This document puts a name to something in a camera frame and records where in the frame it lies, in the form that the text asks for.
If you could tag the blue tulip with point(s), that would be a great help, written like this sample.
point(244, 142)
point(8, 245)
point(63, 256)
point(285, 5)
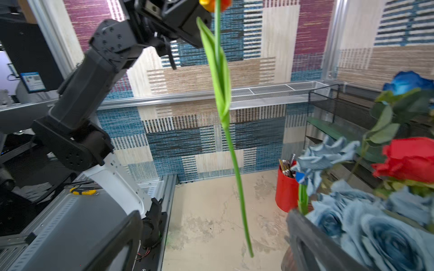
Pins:
point(303, 199)

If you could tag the grey blue rose bouquet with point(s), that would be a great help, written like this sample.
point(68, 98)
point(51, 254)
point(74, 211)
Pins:
point(391, 229)

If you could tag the small yellow rosebud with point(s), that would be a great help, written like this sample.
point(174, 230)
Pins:
point(221, 81)

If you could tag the white wire mesh tray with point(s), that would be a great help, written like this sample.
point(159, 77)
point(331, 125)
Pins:
point(282, 94)

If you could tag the red pen cup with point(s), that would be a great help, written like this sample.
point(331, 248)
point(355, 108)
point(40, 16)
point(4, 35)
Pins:
point(286, 196)

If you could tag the red rose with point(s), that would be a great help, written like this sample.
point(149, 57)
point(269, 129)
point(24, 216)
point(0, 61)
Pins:
point(408, 159)

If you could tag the yellow handled tool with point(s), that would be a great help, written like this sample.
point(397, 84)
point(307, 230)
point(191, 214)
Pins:
point(83, 191)

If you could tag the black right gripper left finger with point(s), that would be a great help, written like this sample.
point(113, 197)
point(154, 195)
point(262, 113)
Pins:
point(118, 250)

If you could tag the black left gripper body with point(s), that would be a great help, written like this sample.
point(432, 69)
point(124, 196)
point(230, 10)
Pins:
point(155, 21)

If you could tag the black mesh shelf rack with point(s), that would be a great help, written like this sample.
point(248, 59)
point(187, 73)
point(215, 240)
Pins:
point(345, 111)

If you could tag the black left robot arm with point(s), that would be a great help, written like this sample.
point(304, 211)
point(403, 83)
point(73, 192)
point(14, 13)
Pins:
point(66, 129)

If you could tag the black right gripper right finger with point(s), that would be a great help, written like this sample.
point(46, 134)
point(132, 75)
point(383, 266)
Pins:
point(308, 247)

